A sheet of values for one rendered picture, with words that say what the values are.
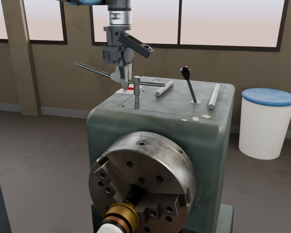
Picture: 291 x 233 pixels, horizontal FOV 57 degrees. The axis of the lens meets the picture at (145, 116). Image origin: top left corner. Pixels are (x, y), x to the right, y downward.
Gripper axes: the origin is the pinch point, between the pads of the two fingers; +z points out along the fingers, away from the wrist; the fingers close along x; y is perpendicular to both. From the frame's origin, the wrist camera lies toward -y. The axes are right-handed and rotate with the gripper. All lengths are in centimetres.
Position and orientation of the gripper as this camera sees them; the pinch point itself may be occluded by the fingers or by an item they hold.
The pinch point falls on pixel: (127, 87)
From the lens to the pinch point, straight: 93.5
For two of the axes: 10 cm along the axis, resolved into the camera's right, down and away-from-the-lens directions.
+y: -9.4, -1.3, 3.2
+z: 0.0, 9.3, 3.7
